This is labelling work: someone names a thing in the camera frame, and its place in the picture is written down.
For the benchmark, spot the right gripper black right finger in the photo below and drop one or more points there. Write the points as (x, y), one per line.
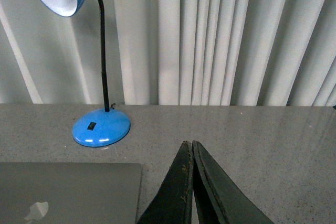
(217, 197)

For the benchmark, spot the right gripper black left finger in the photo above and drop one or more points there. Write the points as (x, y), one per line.
(173, 201)

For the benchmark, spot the grey laptop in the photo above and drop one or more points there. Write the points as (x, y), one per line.
(69, 192)

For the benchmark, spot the white pleated curtain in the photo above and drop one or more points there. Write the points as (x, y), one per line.
(171, 52)

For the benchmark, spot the blue desk lamp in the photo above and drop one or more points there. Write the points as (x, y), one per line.
(101, 127)

